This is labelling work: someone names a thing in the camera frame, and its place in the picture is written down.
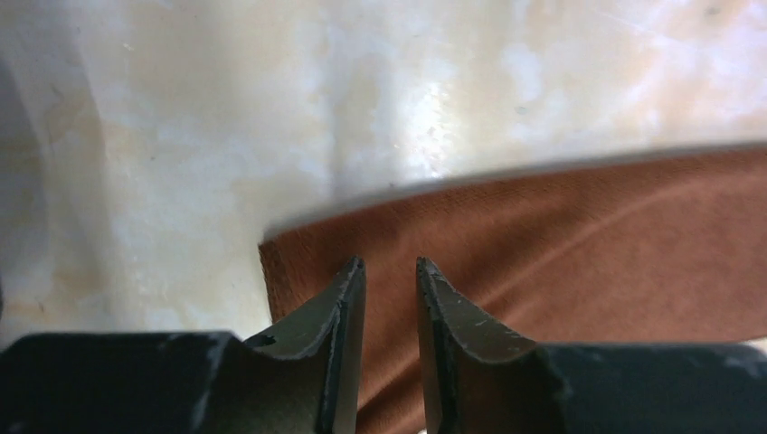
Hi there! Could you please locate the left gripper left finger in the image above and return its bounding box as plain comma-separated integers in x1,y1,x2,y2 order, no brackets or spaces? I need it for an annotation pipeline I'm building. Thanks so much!
1,258,366,433

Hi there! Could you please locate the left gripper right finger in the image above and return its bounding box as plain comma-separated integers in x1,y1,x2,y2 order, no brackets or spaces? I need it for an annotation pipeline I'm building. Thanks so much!
416,257,766,433

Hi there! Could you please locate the brown towel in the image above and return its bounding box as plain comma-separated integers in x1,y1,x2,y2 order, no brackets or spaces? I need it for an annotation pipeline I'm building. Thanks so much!
259,146,766,433

